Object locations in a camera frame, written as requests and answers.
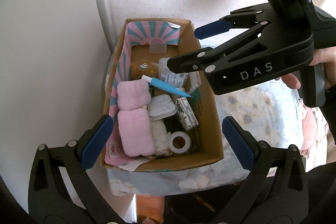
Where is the pink fluffy sock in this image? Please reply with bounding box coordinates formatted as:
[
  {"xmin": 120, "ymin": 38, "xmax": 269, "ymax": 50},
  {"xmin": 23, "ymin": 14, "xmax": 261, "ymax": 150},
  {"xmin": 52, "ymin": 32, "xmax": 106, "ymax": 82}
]
[
  {"xmin": 117, "ymin": 80, "xmax": 151, "ymax": 110},
  {"xmin": 118, "ymin": 108, "xmax": 155, "ymax": 157}
]

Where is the beige tape roll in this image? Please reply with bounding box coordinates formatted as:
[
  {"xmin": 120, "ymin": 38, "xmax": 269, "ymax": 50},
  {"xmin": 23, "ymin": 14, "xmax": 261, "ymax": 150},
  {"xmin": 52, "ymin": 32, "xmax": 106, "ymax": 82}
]
[{"xmin": 168, "ymin": 131, "xmax": 191, "ymax": 154}]

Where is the black round jar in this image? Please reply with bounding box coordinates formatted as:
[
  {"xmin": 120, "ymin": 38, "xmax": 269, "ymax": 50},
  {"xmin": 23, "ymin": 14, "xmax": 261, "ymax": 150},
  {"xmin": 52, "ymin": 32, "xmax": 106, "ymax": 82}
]
[{"xmin": 163, "ymin": 115, "xmax": 183, "ymax": 134}]

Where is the clear toothpick box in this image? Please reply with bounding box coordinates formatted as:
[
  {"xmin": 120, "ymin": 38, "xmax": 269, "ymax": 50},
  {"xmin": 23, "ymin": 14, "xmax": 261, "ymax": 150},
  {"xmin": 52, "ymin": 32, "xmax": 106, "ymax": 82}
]
[{"xmin": 158, "ymin": 57, "xmax": 189, "ymax": 88}]

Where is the pink plush pig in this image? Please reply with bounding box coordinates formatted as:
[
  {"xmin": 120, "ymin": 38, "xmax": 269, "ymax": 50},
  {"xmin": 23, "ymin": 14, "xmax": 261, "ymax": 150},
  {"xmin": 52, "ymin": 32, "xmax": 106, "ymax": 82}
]
[{"xmin": 300, "ymin": 105, "xmax": 329, "ymax": 161}]

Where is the floral printed small box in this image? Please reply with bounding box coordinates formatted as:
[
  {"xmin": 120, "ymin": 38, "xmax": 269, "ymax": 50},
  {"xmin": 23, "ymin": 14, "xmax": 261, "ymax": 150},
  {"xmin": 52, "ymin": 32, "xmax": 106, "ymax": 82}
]
[{"xmin": 175, "ymin": 97, "xmax": 199, "ymax": 131}]

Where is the person right hand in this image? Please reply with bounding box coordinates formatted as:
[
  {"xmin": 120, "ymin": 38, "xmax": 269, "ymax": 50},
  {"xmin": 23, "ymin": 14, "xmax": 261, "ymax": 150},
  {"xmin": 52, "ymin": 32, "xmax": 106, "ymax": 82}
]
[{"xmin": 281, "ymin": 47, "xmax": 336, "ymax": 90}]

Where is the blue white tube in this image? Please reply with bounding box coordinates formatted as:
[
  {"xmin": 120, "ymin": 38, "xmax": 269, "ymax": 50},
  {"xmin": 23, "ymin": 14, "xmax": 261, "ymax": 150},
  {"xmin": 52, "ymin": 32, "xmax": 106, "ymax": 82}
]
[{"xmin": 141, "ymin": 75, "xmax": 191, "ymax": 98}]

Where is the floral grey blue cloth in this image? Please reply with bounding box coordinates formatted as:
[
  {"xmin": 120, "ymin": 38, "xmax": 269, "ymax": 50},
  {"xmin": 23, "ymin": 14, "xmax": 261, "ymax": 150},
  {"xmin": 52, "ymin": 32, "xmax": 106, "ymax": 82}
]
[{"xmin": 106, "ymin": 40, "xmax": 326, "ymax": 197}]

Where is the pink teal cardboard box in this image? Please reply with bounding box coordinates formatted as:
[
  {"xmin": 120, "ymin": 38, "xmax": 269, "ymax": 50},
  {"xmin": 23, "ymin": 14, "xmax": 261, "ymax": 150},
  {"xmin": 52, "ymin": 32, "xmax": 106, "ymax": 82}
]
[{"xmin": 100, "ymin": 19, "xmax": 224, "ymax": 172}]

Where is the white speckled sock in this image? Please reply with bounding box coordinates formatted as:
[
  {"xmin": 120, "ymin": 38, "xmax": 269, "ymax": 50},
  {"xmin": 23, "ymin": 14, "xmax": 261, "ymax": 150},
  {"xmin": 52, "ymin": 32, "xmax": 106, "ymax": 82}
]
[{"xmin": 150, "ymin": 119, "xmax": 172, "ymax": 157}]

